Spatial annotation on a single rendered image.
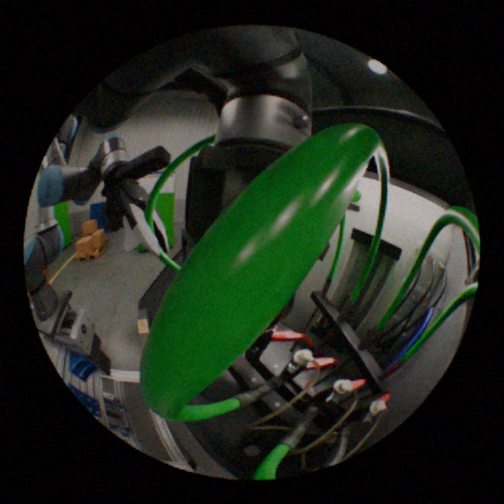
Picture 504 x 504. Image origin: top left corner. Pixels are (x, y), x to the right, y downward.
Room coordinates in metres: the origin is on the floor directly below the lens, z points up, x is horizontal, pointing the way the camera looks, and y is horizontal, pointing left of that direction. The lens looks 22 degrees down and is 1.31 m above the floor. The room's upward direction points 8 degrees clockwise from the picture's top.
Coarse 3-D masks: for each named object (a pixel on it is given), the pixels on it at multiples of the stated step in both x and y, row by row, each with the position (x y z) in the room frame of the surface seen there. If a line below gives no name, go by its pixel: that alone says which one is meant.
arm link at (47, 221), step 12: (72, 120) 0.09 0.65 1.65; (60, 132) 0.05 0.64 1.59; (72, 132) 0.12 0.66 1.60; (60, 144) 0.07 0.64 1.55; (48, 216) 0.05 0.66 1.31; (48, 228) 0.05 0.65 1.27; (60, 228) 0.12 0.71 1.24; (48, 240) 0.04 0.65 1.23; (60, 240) 0.10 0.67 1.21; (48, 252) 0.02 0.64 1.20; (60, 252) 0.09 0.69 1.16; (48, 264) 0.01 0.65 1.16
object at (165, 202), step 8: (168, 192) 2.68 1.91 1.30; (160, 200) 2.57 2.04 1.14; (168, 200) 2.68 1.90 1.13; (160, 208) 2.57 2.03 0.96; (168, 208) 2.68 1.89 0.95; (168, 216) 2.69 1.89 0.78; (168, 224) 2.69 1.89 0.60; (168, 232) 2.68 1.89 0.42; (168, 240) 2.68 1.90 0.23; (136, 248) 2.17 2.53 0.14; (144, 248) 2.29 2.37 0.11
